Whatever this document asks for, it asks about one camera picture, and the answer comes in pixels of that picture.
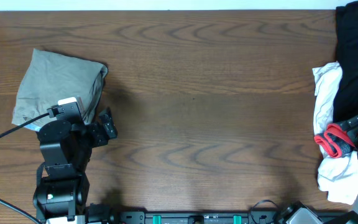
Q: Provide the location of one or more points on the olive green fabric bag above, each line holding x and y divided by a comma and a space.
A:
51, 77

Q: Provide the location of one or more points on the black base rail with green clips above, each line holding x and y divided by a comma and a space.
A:
296, 213

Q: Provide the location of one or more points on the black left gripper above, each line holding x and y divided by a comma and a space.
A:
100, 139

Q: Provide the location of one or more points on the black leggings with red waistband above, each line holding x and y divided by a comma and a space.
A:
346, 99

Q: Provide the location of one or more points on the white crumpled garment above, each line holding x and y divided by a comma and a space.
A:
337, 176

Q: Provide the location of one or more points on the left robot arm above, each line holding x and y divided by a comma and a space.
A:
66, 144

